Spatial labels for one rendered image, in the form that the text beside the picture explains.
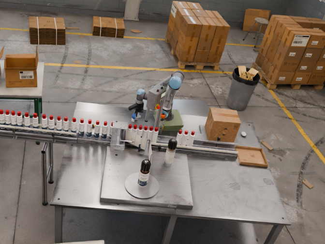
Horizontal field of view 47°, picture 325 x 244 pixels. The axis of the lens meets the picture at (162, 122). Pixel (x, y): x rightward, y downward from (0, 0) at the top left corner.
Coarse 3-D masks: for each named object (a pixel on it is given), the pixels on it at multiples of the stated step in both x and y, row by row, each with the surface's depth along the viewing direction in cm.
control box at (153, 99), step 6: (150, 90) 349; (156, 90) 351; (162, 90) 353; (150, 96) 350; (156, 96) 347; (150, 102) 353; (156, 102) 351; (162, 102) 364; (150, 108) 357; (156, 108) 357
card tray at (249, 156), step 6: (240, 150) 404; (246, 150) 406; (252, 150) 408; (258, 150) 409; (240, 156) 396; (246, 156) 397; (252, 156) 399; (258, 156) 401; (264, 156) 399; (240, 162) 384; (246, 162) 384; (252, 162) 391; (258, 162) 393; (264, 162) 395
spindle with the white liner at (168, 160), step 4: (172, 140) 342; (176, 140) 344; (168, 144) 345; (172, 144) 342; (176, 144) 343; (168, 148) 349; (172, 148) 344; (168, 152) 348; (172, 152) 347; (168, 156) 350; (172, 156) 351; (164, 160) 357; (168, 160) 353; (172, 160) 355; (164, 164) 358; (168, 164) 356; (172, 164) 360
